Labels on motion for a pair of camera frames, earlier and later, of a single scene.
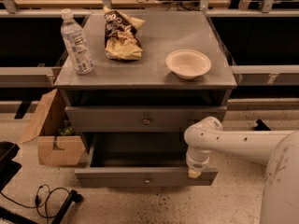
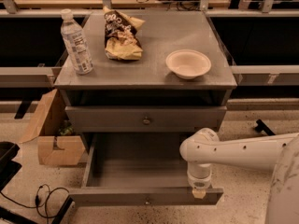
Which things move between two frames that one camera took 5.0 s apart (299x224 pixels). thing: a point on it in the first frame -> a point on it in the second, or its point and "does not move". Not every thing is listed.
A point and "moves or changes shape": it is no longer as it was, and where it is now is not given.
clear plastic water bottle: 77,42 does not move
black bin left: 8,168 does not move
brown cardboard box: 58,144 does not move
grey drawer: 139,160 moves or changes shape
